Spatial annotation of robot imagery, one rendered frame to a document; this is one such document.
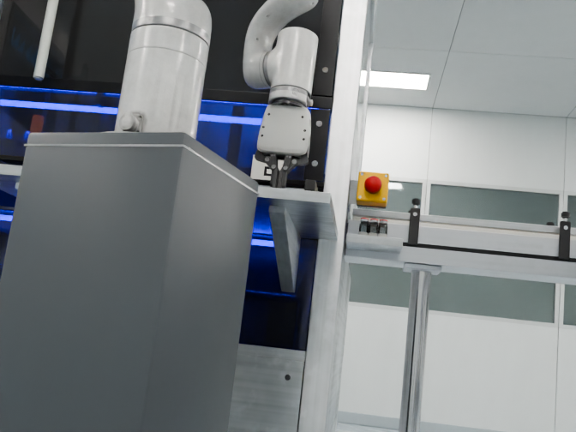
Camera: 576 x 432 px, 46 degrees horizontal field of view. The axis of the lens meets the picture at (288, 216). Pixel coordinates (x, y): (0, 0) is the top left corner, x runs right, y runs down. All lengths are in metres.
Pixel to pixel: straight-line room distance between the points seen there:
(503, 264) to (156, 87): 1.01
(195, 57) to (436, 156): 5.50
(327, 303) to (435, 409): 4.69
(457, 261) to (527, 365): 4.66
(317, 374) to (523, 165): 5.17
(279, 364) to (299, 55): 0.68
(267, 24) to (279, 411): 0.84
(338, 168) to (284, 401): 0.55
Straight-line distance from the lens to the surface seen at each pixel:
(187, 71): 1.02
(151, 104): 0.99
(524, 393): 6.31
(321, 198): 1.18
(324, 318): 1.55
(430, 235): 1.69
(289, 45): 1.38
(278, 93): 1.34
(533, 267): 1.72
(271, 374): 1.56
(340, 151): 1.62
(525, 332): 6.31
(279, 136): 1.33
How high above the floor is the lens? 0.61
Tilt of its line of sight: 11 degrees up
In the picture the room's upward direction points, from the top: 7 degrees clockwise
